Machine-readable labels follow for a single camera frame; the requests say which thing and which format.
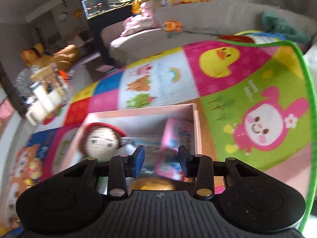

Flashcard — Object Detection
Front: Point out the red hat knitted doll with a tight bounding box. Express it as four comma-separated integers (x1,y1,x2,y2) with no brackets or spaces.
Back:
78,123,127,161

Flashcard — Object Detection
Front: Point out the colourful cartoon play mat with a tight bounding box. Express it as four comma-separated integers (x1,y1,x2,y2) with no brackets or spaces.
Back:
0,31,317,233

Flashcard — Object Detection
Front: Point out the black tank cabinet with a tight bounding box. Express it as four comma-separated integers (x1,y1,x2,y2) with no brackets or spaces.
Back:
88,5,132,67

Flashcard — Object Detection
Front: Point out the white bottle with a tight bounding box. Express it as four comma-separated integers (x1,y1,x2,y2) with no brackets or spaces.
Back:
30,82,50,105

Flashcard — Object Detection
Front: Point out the pink plush toy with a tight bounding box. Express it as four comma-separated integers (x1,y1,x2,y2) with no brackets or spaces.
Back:
120,2,159,36

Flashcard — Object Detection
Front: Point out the pink picture book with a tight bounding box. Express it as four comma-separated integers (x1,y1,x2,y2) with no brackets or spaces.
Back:
155,118,195,182

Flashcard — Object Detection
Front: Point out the pink cardboard box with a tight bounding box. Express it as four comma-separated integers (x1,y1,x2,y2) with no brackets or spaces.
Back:
58,103,203,196

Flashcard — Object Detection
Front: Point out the beige sofa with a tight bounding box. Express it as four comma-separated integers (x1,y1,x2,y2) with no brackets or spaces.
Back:
109,0,316,66

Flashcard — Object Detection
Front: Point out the orange fish plush toy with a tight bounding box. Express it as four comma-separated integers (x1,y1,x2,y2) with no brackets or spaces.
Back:
162,20,182,32

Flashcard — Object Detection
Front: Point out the glass fish tank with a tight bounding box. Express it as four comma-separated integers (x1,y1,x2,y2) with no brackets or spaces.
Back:
82,0,135,19

